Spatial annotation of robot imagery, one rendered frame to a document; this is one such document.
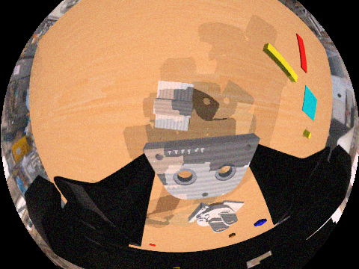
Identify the cyan rectangular plate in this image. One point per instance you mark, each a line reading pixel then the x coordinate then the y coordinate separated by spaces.
pixel 309 103

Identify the red flat bar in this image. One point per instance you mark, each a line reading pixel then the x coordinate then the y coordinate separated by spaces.
pixel 302 53

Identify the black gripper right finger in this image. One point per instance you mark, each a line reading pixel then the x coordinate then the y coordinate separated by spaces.
pixel 282 178

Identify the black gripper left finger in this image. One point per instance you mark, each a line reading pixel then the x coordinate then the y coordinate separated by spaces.
pixel 121 199

